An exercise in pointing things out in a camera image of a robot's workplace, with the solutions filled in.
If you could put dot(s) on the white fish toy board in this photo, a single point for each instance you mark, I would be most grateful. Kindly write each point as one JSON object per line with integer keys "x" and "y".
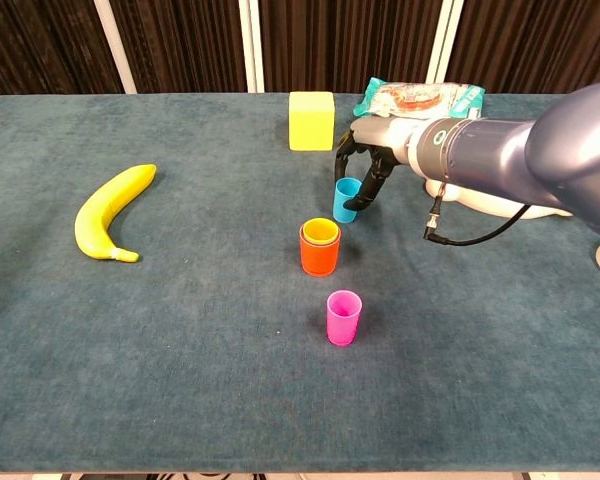
{"x": 480, "y": 202}

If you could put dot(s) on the white partition frame post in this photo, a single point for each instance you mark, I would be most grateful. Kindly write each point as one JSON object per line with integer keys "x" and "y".
{"x": 445, "y": 40}
{"x": 115, "y": 45}
{"x": 251, "y": 45}

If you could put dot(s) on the pink plastic cup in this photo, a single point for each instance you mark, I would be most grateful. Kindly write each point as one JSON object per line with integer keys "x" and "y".
{"x": 342, "y": 330}

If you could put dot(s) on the yellow cube block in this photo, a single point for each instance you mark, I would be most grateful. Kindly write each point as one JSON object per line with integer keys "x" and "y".
{"x": 310, "y": 125}

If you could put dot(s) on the teal table cloth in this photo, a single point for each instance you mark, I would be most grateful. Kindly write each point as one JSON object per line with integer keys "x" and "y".
{"x": 180, "y": 350}

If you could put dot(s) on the teal snack packet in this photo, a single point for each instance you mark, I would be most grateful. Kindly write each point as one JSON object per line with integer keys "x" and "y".
{"x": 410, "y": 100}

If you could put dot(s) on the orange plastic cup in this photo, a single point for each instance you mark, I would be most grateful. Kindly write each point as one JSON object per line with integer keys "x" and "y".
{"x": 320, "y": 260}

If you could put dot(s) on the yellow toy banana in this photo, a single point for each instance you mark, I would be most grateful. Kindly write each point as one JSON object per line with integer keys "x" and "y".
{"x": 105, "y": 210}

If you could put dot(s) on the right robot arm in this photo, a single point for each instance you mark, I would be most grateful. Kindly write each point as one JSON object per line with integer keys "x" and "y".
{"x": 530, "y": 150}

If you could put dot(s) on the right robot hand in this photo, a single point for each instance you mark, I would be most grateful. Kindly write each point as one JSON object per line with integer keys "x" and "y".
{"x": 385, "y": 137}

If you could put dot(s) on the blue plastic cup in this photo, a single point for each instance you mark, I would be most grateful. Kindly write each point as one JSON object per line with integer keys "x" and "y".
{"x": 341, "y": 212}

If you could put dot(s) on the yellow plastic cup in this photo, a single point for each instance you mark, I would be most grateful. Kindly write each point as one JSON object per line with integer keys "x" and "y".
{"x": 320, "y": 230}

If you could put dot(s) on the dark brown partition panel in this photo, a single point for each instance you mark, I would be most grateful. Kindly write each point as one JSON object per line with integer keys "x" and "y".
{"x": 345, "y": 40}
{"x": 40, "y": 45}
{"x": 185, "y": 45}
{"x": 540, "y": 45}

